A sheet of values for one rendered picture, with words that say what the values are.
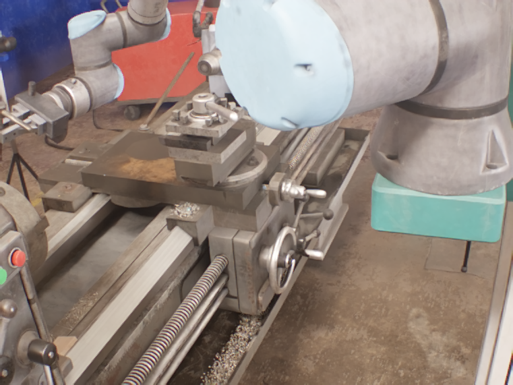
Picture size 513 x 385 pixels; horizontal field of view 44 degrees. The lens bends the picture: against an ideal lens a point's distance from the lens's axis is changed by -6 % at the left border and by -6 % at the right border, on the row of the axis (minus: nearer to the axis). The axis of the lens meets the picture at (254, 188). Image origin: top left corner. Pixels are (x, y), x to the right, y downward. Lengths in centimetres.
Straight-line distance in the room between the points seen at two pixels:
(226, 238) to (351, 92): 136
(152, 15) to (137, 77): 337
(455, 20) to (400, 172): 20
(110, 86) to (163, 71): 326
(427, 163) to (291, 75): 23
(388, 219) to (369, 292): 222
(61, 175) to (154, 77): 264
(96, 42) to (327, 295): 183
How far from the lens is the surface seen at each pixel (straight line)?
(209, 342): 218
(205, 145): 182
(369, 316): 288
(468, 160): 76
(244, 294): 204
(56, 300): 194
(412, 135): 76
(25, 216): 148
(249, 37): 63
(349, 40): 60
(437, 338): 279
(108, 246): 212
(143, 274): 175
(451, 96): 74
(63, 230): 201
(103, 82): 154
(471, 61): 72
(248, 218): 193
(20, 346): 127
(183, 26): 469
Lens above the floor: 185
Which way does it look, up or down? 29 degrees down
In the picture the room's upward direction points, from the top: 4 degrees counter-clockwise
